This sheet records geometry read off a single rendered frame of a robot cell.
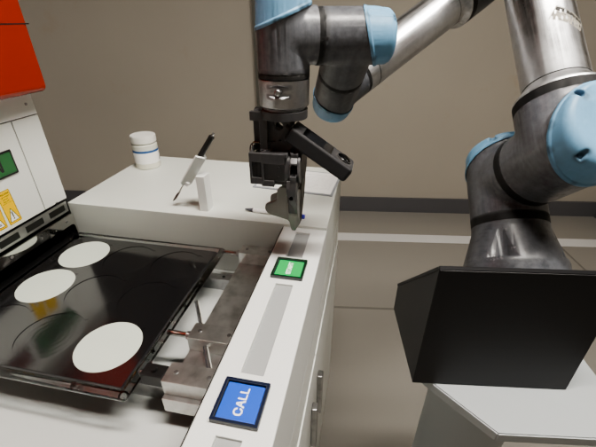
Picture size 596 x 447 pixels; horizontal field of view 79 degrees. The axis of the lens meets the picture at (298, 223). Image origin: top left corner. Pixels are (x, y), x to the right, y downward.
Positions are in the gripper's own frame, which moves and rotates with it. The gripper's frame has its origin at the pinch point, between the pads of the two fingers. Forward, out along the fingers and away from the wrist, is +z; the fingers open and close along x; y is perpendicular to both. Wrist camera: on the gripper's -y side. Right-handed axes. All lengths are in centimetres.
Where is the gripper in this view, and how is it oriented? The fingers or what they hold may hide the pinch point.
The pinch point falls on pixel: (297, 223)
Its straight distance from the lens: 64.5
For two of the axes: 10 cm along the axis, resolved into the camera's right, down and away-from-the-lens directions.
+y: -9.8, -0.9, 1.7
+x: -1.9, 4.8, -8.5
